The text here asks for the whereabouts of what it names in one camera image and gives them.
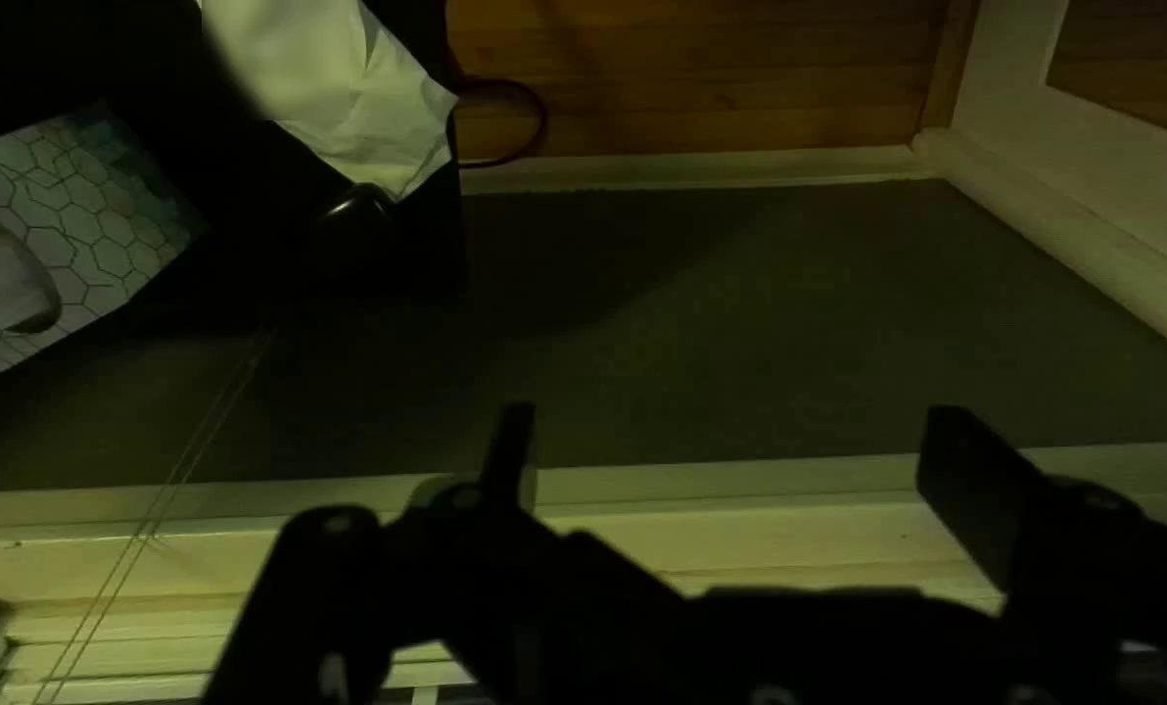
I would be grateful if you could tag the white cloth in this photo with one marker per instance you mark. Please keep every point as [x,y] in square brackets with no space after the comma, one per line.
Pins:
[336,84]

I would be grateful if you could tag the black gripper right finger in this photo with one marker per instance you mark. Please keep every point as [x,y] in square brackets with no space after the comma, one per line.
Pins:
[978,492]

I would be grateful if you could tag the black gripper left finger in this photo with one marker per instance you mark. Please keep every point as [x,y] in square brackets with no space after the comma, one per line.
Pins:
[512,451]

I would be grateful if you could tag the white baseboard trim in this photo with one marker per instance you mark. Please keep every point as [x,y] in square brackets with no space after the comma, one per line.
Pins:
[702,170]

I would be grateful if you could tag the white door frame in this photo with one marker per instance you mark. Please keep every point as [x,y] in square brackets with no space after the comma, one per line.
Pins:
[1068,170]

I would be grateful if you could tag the brown wooden wall panel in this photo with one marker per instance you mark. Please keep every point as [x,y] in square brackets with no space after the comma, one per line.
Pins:
[702,72]

